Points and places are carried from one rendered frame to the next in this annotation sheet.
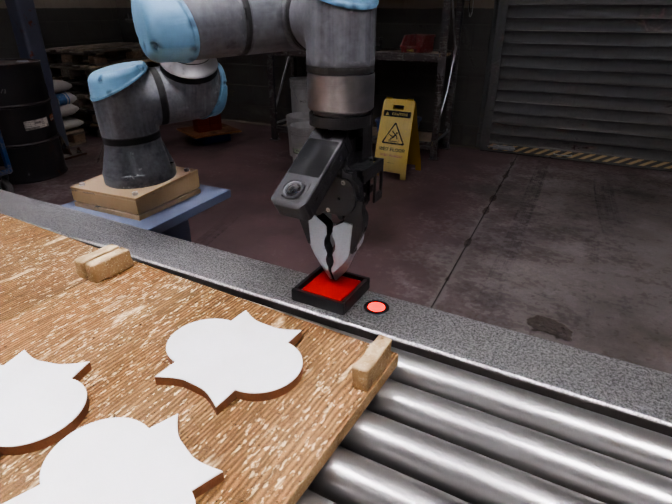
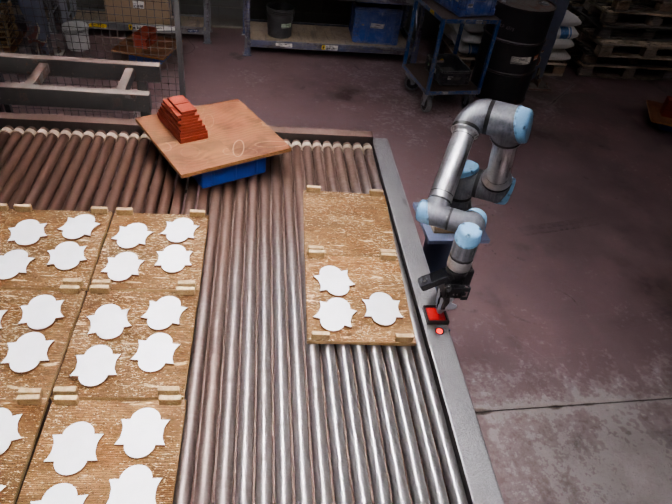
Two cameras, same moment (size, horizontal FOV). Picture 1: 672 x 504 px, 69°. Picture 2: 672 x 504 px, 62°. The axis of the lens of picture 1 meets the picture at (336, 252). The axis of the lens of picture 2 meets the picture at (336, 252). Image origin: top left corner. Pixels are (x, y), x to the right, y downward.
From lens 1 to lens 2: 144 cm
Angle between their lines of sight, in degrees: 44
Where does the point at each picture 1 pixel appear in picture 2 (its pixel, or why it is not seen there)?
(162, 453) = (347, 315)
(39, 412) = (337, 288)
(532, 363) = (447, 378)
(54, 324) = (359, 266)
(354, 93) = (454, 266)
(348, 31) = (457, 251)
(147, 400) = (356, 303)
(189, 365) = (370, 303)
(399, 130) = not seen: outside the picture
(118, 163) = not seen: hidden behind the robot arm
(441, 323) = (446, 350)
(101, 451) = (339, 305)
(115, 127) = not seen: hidden behind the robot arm
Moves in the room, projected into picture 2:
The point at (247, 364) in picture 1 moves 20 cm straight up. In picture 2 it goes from (381, 313) to (391, 269)
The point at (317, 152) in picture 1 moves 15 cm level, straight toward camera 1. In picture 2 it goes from (440, 274) to (405, 291)
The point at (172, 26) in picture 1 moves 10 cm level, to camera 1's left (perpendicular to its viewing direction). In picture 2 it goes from (421, 217) to (401, 200)
